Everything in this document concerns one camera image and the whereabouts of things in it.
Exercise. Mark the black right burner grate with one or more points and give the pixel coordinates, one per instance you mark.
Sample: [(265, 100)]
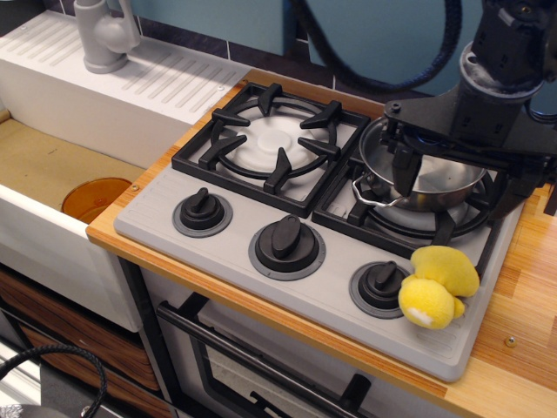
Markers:
[(467, 227)]

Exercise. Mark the wooden drawer front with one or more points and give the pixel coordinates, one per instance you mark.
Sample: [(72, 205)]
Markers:
[(40, 316)]

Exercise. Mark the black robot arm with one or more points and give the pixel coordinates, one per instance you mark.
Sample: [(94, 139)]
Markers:
[(513, 53)]

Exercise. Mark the black left burner grate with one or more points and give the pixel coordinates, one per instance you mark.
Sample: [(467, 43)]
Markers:
[(270, 150)]

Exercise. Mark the grey toy faucet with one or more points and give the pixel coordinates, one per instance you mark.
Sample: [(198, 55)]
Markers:
[(106, 40)]

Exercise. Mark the black burner grate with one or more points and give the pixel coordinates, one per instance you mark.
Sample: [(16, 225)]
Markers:
[(270, 150), (467, 227)]

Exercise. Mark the black left stove knob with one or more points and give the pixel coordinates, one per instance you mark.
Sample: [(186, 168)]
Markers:
[(202, 214)]

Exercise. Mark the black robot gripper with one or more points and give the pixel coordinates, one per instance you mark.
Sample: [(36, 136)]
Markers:
[(472, 127)]

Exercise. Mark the black stove knob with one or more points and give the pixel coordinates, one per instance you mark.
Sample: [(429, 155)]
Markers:
[(287, 250), (202, 214), (374, 289)]

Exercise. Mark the stainless steel pot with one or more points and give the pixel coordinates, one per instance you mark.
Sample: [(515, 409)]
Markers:
[(440, 183)]

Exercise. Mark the black right stove knob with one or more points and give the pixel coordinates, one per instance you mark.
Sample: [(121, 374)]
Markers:
[(374, 289)]

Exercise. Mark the white toy sink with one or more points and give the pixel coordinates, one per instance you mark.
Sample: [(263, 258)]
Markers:
[(62, 125)]

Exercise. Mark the grey toy stove top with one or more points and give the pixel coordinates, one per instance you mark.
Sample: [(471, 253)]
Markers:
[(322, 297)]

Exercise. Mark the oven door with window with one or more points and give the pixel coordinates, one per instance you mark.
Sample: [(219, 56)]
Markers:
[(261, 370)]

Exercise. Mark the yellow stuffed duck toy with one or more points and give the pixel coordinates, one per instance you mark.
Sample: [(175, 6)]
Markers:
[(442, 277)]

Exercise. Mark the black middle stove knob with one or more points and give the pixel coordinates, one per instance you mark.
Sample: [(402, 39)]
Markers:
[(287, 250)]

